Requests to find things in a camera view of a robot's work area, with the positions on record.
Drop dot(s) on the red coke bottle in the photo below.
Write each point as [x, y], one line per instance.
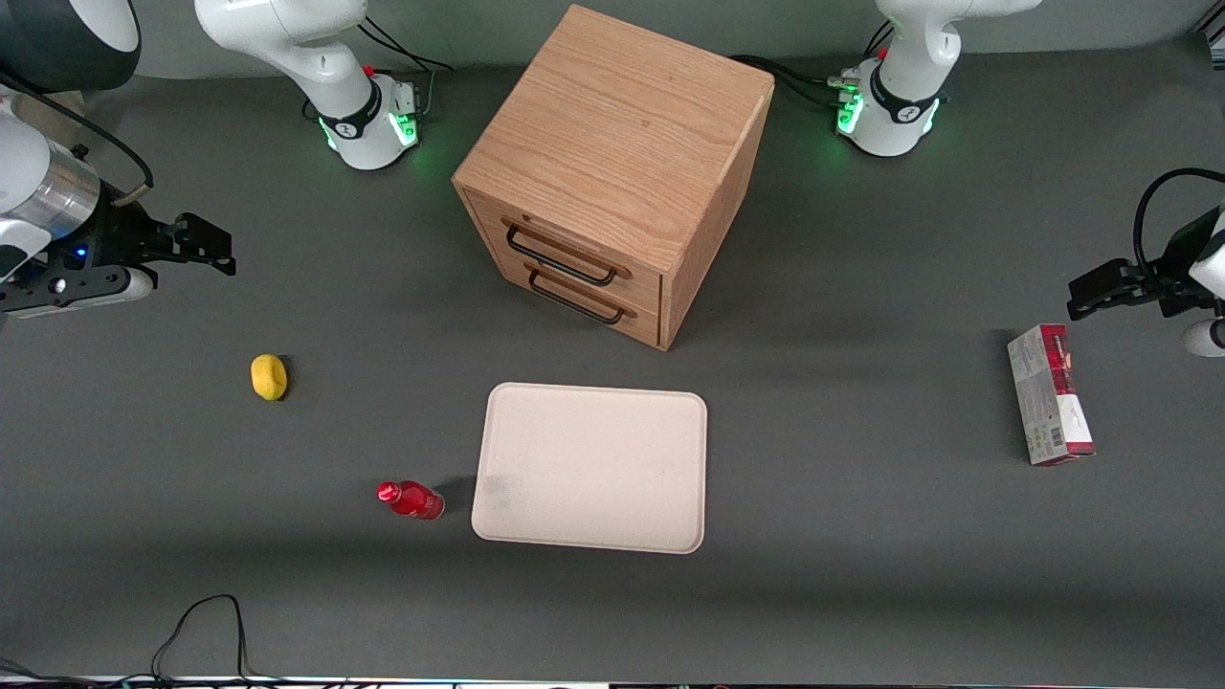
[413, 500]

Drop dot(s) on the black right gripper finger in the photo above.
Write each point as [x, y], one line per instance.
[206, 239]

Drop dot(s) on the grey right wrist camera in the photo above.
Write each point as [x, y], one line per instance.
[96, 292]

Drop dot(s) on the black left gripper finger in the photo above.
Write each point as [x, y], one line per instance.
[1101, 287]

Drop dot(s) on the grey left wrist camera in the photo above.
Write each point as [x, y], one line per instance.
[1208, 338]

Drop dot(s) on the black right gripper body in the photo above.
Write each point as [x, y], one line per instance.
[113, 239]

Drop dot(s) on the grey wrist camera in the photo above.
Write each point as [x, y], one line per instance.
[96, 292]
[1208, 338]

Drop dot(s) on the wooden drawer cabinet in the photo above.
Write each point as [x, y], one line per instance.
[622, 124]

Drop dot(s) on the beige rectangular tray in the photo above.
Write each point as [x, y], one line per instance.
[593, 469]

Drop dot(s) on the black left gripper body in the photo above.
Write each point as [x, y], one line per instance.
[1173, 279]

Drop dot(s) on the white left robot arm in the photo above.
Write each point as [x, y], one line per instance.
[909, 57]

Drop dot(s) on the yellow lemon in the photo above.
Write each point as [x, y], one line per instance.
[269, 377]

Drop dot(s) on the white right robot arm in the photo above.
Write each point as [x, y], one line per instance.
[287, 38]

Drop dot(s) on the red plaid cardboard box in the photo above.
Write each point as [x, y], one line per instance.
[1038, 402]

